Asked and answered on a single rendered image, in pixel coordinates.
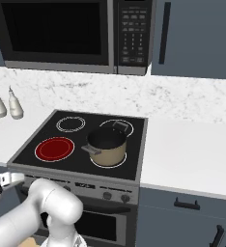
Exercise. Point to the black and steel stove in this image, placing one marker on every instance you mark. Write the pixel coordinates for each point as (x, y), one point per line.
(76, 151)

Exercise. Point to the blue-grey drawer front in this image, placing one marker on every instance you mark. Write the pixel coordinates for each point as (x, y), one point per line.
(211, 205)

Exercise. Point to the black stove knob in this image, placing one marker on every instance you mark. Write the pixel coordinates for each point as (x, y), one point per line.
(107, 195)
(67, 188)
(125, 198)

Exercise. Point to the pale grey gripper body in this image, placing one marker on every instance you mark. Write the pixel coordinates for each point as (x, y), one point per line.
(10, 178)

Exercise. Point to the beige pot with black inside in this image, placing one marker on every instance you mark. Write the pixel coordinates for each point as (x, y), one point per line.
(109, 151)

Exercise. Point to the black and steel microwave oven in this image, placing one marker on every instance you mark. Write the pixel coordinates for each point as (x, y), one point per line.
(60, 32)

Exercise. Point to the steel oven door with window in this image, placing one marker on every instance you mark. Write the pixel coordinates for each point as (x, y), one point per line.
(102, 226)

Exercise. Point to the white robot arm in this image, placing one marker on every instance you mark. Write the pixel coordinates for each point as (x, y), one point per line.
(28, 215)

